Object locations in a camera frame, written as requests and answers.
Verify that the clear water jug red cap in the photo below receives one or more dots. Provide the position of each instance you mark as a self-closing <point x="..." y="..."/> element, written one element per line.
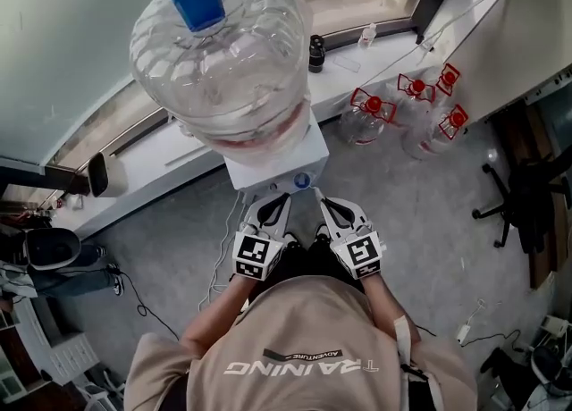
<point x="448" y="81"/>
<point x="362" y="125"/>
<point x="429" y="141"/>
<point x="411" y="110"/>

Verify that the white water dispenser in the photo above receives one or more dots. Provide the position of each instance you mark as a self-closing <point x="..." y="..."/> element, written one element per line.
<point x="268" y="172"/>

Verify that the grey metal locker cabinet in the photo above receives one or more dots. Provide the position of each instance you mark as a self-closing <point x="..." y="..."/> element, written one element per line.
<point x="549" y="87"/>

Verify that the black thermos bottle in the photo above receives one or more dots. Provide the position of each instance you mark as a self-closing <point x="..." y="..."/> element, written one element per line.
<point x="316" y="54"/>

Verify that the person's shoe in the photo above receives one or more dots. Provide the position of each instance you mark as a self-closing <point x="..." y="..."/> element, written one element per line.
<point x="322" y="230"/>
<point x="291" y="240"/>

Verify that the person's left shoe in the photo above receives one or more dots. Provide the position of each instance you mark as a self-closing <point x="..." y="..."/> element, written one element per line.
<point x="291" y="240"/>

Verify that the person's beige shirt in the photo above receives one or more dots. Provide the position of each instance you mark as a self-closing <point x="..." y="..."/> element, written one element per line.
<point x="304" y="333"/>

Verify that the large clear water bottle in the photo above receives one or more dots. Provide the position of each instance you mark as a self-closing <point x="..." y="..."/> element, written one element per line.
<point x="232" y="78"/>

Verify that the person's black trousers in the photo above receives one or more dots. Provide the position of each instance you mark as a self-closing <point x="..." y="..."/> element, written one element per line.
<point x="308" y="262"/>

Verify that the white box device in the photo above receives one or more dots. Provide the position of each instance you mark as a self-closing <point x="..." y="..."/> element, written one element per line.
<point x="554" y="326"/>

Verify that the person's right forearm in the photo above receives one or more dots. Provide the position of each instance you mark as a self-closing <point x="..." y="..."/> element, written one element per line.
<point x="384" y="306"/>

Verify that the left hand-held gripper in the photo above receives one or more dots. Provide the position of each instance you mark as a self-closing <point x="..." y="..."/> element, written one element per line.
<point x="257" y="253"/>

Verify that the person's right shoe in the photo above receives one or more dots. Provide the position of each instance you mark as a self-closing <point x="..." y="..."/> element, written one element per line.
<point x="322" y="230"/>

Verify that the person's left forearm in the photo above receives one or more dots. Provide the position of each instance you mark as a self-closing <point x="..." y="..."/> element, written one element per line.
<point x="219" y="311"/>

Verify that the clear flat plastic case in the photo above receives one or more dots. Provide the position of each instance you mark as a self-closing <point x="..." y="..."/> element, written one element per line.
<point x="346" y="64"/>

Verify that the white drawer unit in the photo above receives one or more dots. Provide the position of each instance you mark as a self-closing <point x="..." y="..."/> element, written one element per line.
<point x="67" y="355"/>

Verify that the white bin with black lid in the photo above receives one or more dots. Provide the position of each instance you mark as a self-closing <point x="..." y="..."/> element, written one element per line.
<point x="114" y="177"/>

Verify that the white power strip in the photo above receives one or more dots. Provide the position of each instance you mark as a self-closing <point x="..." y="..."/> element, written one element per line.
<point x="462" y="333"/>

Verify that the small clear plastic bottle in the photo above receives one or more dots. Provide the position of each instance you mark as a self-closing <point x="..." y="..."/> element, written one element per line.
<point x="367" y="36"/>

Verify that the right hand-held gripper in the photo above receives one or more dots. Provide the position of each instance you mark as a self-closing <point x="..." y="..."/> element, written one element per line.
<point x="359" y="253"/>

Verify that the white windowsill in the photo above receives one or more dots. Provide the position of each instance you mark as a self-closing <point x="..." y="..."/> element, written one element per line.
<point x="179" y="163"/>

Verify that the black office chair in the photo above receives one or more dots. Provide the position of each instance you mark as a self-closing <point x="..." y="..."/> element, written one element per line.
<point x="527" y="208"/>

